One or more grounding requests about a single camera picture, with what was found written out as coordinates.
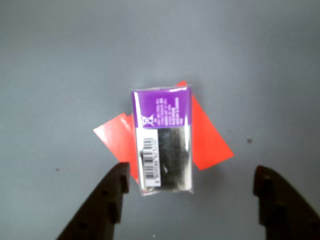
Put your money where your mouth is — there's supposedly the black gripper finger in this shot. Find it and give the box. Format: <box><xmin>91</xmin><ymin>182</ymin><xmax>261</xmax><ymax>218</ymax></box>
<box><xmin>55</xmin><ymin>162</ymin><xmax>131</xmax><ymax>240</ymax></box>
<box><xmin>252</xmin><ymin>165</ymin><xmax>320</xmax><ymax>240</ymax></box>

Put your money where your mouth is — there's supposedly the purple silver battery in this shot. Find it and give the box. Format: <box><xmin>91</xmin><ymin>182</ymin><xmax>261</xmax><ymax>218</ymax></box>
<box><xmin>131</xmin><ymin>84</ymin><xmax>195</xmax><ymax>197</ymax></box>

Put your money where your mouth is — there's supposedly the red tape marker patch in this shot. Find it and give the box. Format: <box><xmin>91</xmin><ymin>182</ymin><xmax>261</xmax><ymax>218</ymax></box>
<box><xmin>92</xmin><ymin>79</ymin><xmax>235</xmax><ymax>185</ymax></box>

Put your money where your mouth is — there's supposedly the grey table mat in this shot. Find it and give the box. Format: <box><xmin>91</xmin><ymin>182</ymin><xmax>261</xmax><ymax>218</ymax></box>
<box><xmin>0</xmin><ymin>0</ymin><xmax>320</xmax><ymax>240</ymax></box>

